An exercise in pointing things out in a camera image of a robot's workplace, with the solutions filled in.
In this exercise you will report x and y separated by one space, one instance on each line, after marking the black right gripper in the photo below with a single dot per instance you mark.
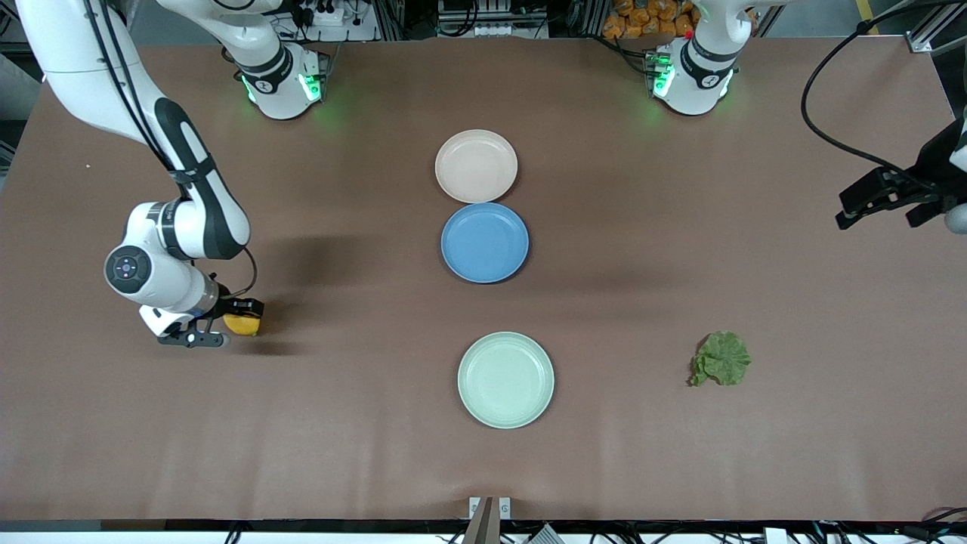
227 307

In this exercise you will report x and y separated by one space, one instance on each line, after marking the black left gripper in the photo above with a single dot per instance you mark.
935 164

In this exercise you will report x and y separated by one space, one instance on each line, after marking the yellow lemon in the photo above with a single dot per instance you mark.
243 325

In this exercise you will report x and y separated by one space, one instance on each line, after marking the green lettuce leaf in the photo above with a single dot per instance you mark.
723 359

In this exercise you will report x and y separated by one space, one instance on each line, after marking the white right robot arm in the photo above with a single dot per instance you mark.
204 204

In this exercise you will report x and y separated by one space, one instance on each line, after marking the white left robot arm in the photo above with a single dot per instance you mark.
695 75

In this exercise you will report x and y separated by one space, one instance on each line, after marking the blue round plate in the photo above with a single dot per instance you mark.
484 242

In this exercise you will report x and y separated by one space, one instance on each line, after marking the light green round plate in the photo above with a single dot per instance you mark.
506 380

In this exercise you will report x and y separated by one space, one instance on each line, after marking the beige round plate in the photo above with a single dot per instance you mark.
476 166

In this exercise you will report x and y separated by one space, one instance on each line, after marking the bag of orange items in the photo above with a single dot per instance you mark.
650 15

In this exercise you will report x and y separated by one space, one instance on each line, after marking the white power strip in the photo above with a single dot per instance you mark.
329 13

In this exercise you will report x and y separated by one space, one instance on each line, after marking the aluminium frame profile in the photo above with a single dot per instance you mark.
933 30

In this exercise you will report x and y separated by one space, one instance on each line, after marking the metal table edge bracket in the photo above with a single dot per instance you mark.
474 508

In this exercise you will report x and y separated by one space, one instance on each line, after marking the brown camera mount bar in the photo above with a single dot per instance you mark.
483 525

